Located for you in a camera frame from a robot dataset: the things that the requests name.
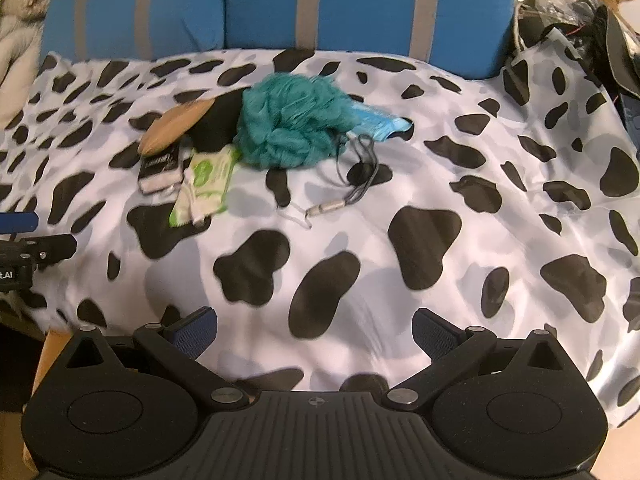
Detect black bag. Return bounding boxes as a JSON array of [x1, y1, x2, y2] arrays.
[[588, 4, 640, 109]]

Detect cardboard box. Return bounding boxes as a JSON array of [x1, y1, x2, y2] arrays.
[[20, 329, 71, 467]]

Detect beige quilted blanket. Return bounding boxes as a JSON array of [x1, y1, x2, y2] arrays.
[[0, 0, 57, 132]]

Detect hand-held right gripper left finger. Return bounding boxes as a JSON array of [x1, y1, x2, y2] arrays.
[[63, 306, 252, 409]]

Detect black sponge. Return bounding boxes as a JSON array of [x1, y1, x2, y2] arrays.
[[187, 93, 247, 153]]

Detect green wet wipes packet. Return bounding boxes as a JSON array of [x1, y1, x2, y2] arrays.
[[169, 144, 242, 227]]

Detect small black white box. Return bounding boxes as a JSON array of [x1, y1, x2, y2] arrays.
[[138, 149, 183, 195]]

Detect blue grey striped pillow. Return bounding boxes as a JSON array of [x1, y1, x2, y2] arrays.
[[222, 0, 519, 82], [39, 0, 230, 64]]

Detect oval wooden brush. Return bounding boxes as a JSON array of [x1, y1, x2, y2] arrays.
[[138, 98, 215, 158]]

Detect black cord with metal plug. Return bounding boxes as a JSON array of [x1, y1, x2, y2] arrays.
[[278, 133, 379, 229]]

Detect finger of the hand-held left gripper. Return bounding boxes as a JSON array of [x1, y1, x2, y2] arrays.
[[0, 211, 40, 234], [34, 233, 78, 264]]

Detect cow print blanket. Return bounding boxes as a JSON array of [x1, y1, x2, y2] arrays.
[[0, 47, 640, 430]]

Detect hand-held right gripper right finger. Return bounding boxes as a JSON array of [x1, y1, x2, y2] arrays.
[[384, 308, 569, 409]]

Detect teal mesh bath loofah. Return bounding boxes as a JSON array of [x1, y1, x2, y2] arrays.
[[233, 73, 357, 170]]

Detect light blue snack packet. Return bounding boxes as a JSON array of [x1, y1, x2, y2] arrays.
[[347, 102, 413, 140]]

